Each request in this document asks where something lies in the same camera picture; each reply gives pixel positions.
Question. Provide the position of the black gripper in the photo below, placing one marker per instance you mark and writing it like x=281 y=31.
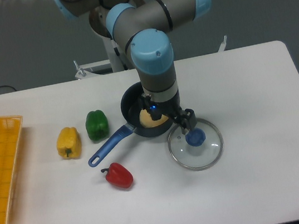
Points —
x=170 y=108

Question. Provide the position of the glass pot lid blue knob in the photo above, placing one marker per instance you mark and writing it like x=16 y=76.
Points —
x=199 y=148

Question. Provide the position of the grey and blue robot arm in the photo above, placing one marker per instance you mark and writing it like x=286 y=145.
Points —
x=140 y=32

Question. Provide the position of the beige bread in pot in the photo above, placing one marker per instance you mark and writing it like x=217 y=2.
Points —
x=147 y=122

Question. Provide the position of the dark blue saucepan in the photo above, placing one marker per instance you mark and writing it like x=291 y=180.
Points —
x=131 y=112

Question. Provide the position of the red bell pepper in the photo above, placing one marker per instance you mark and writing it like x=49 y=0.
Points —
x=118 y=176

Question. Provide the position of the green bell pepper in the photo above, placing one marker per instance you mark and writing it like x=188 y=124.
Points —
x=97 y=125

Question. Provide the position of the yellow bell pepper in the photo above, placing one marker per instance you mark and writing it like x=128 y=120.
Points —
x=69 y=144

